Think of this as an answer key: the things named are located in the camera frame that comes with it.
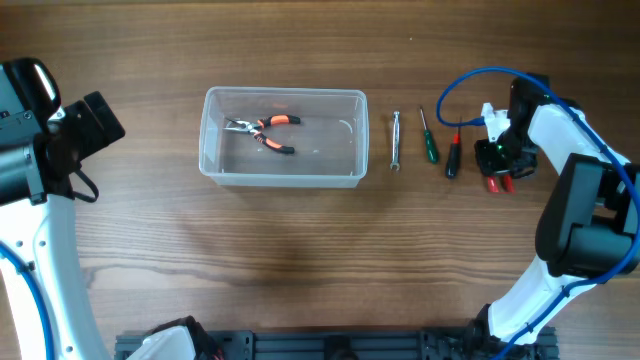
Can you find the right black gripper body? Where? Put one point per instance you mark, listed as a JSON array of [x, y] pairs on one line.
[[508, 153]]

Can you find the red handled snips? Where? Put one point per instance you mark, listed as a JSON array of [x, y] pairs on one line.
[[501, 184]]

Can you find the black red screwdriver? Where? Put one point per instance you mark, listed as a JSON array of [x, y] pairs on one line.
[[454, 156]]

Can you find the green handled screwdriver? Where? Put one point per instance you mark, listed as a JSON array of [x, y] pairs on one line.
[[430, 145]]

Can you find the small silver wrench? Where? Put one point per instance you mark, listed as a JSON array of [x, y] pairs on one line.
[[395, 164]]

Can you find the clear plastic container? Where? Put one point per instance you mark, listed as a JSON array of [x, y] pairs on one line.
[[284, 137]]

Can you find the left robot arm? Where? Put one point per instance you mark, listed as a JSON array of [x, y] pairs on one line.
[[42, 146]]

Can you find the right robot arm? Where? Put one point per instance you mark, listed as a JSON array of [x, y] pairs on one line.
[[588, 232]]

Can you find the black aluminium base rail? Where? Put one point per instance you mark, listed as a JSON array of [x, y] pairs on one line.
[[427, 344]]

